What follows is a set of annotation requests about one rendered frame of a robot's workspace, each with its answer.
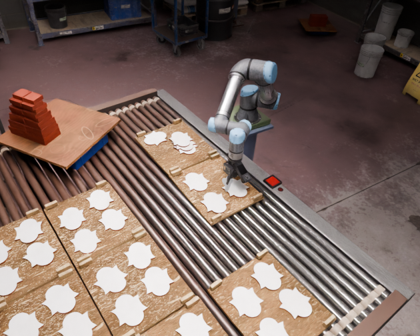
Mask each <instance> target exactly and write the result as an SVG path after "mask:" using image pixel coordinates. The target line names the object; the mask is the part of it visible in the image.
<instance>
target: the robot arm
mask: <svg viewBox="0 0 420 336"><path fill-rule="evenodd" d="M276 78H277V64H276V63H275V62H271V61H263V60H258V59H250V58H247V59H243V60H241V61H239V62H238V63H237V64H235V65H234V67H233V68H232V69H231V70H230V72H229V76H228V79H229V81H228V83H227V86H226V89H225V92H224V94H223V97H222V100H221V102H220V105H219V108H218V110H217V113H216V116H215V117H211V118H210V119H209V122H208V130H209V131H212V132H214V133H221V134H225V135H229V152H228V153H227V156H228V161H226V162H225V163H224V164H223V170H224V166H225V170H224V172H226V174H228V176H227V178H223V179H222V182H223V184H224V185H225V191H226V192H227V191H228V190H229V188H230V186H231V184H232V182H233V180H232V178H236V177H238V176H239V177H240V178H241V182H242V183H247V182H249V181H250V180H251V176H250V175H249V173H248V172H247V170H246V168H245V166H244V165H243V163H242V162H241V161H242V158H243V149H244V143H245V141H246V139H247V136H248V135H249V134H250V131H251V124H250V123H252V122H255V121H257V120H258V118H259V114H258V111H257V107H260V108H264V109H270V110H276V109H277V107H278V104H279V99H280V96H281V94H280V93H278V92H276V90H274V87H273V83H274V82H275V80H276ZM246 79H247V80H251V81H255V82H256V84H257V85H258V86H259V87H258V86H256V85H246V86H244V87H243V88H242V89H241V94H240V108H239V111H238V112H237V119H238V120H240V122H234V121H229V118H230V116H231V113H232V110H233V107H234V104H235V102H236V99H237V96H238V93H239V90H240V88H241V84H243V83H244V82H245V80H246Z"/></svg>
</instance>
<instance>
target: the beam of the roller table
mask: <svg viewBox="0 0 420 336"><path fill-rule="evenodd" d="M157 97H158V98H160V100H162V102H164V103H165V104H166V105H167V106H168V107H170V108H171V109H172V110H173V111H174V112H176V114H178V115H179V116H180V117H181V118H183V119H184V120H185V121H186V122H188V124H190V125H191V126H192V127H193V128H194V129H196V130H197V131H198V132H199V133H200V134H202V136H204V137H205V138H206V139H207V140H209V141H210V142H211V143H212V144H214V146H216V147H217V148H218V149H219V150H220V151H222V152H223V153H224V154H225V155H227V153H228V152H229V142H228V141H227V140H226V139H224V138H223V137H222V136H220V134H218V133H214V132H212V131H209V130H208V125H207V124H206V123H205V122H203V121H202V120H201V119H200V118H198V117H197V116H196V115H195V114H194V113H192V112H191V111H190V110H188V108H186V107H185V106H184V105H182V104H181V103H180V102H178V100H176V99H175V98H174V97H172V96H171V95H170V94H168V92H166V91H165V90H164V89H161V90H158V91H157ZM241 162H242V163H243V165H244V166H245V168H246V170H247V172H248V173H249V175H250V176H251V177H252V178H254V180H256V181H257V182H258V183H259V184H261V185H262V186H263V187H264V188H266V190H268V191H269V192H270V193H271V194H272V195H274V196H275V197H276V198H277V199H278V200H280V202H282V203H283V204H284V205H285V206H287V207H288V208H289V209H290V210H292V212H294V213H295V214H296V215H297V216H298V217H300V218H301V219H302V220H303V221H304V222H306V224H308V225H309V226H310V227H311V228H313V229H314V230H315V231H316V232H318V234H320V235H321V236H322V237H323V238H324V239H326V240H327V241H328V242H329V243H330V244H332V246H334V247H335V248H336V249H337V250H338V251H340V252H341V253H342V254H344V256H346V258H348V259H349V260H350V261H352V262H353V263H354V264H355V265H356V266H358V268H360V269H361V270H362V271H363V272H364V273H366V274H367V275H368V276H370V278H372V280H374V281H375V282H376V283H378V284H379V285H381V286H382V287H383V288H385V290H386V291H387V292H388V293H389V294H391V293H392V292H393V291H394V290H398V292H400V293H401V294H402V295H403V296H405V297H406V298H407V299H408V300H407V302H408V301H409V300H410V299H411V298H412V297H413V296H414V294H415V292H413V291H412V290H411V289H410V288H408V286H406V285H405V284H404V283H402V282H401V281H400V280H398V278H396V277H395V276H394V275H392V274H391V273H390V272H388V270H386V269H385V268H384V267H383V266H381V265H380V264H379V263H378V262H376V261H375V260H374V259H373V258H371V257H370V256H369V255H368V254H366V252H364V251H363V250H362V249H360V248H359V247H358V246H356V244H354V243H353V242H352V241H350V240H349V239H348V238H346V236H344V235H343V234H342V233H341V232H339V231H338V230H337V229H336V228H334V227H333V226H332V225H331V224H329V223H328V222H327V221H326V220H324V218H322V217H321V216H320V215H318V214H317V213H316V212H314V210H312V209H311V208H310V207H308V206H307V205H306V204H304V202H302V201H301V200H300V199H298V198H297V197H296V196H295V195H294V194H292V193H291V192H290V191H289V190H287V189H286V188H285V187H284V186H282V184H280V185H279V186H277V187H276V188H274V189H272V188H270V187H269V186H268V185H266V184H265V183H264V182H263V180H264V179H265V178H267V177H269V176H270V175H269V174H268V173H266V172H265V171H264V170H262V168H260V167H259V166H258V165H256V164H255V163H254V162H253V161H252V160H250V159H249V158H248V157H247V156H245V155H244V154H243V158H242V161H241ZM279 187H281V188H283V191H278V188H279ZM407 302H406V303H407ZM406 303H405V304H406ZM402 308H403V306H402ZM402 308H401V309H402Z"/></svg>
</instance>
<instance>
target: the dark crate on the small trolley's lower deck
mask: <svg viewBox="0 0 420 336"><path fill-rule="evenodd" d="M177 20H178V22H177V34H178V35H179V36H180V37H186V36H190V35H194V34H198V33H199V32H198V31H199V23H197V22H196V21H194V20H192V19H190V18H188V17H186V16H185V15H179V16H177ZM173 21H174V17H170V18H167V28H168V29H170V30H171V31H172V32H175V26H174V22H173Z"/></svg>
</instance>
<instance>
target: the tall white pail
mask: <svg viewBox="0 0 420 336"><path fill-rule="evenodd" d="M402 10H403V6H402V5H400V4H397V3H391V2H386V3H383V5H382V8H381V13H380V16H379V19H378V22H377V26H376V28H375V32H374V33H380V34H383V35H384V36H386V37H387V40H390V38H391V36H392V33H393V30H394V28H395V26H396V24H397V21H398V18H399V16H400V14H401V12H402ZM387 40H386V41H387Z"/></svg>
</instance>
